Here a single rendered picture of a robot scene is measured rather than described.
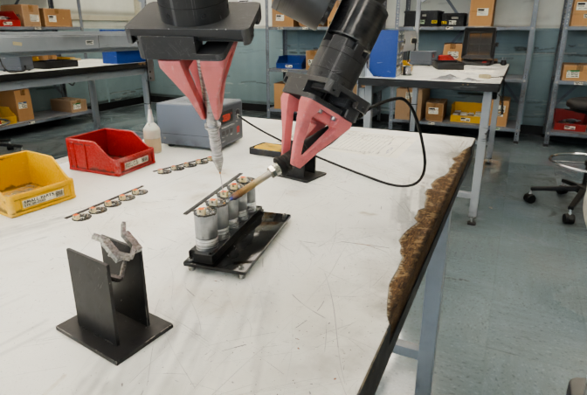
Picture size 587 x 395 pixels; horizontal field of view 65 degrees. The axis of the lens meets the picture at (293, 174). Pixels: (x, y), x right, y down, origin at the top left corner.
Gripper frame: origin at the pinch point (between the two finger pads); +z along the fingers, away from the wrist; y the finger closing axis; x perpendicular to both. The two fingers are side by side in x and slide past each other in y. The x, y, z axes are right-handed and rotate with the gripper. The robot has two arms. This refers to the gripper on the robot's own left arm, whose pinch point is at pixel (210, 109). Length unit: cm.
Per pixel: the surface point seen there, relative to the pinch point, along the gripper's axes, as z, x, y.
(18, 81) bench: 99, -192, 177
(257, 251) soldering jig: 16.2, 3.3, -3.8
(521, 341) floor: 119, -55, -76
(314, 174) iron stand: 28.0, -25.7, -8.3
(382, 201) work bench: 24.2, -15.1, -19.2
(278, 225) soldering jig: 18.8, -3.6, -5.2
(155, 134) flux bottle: 29, -38, 25
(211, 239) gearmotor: 13.2, 4.5, 0.7
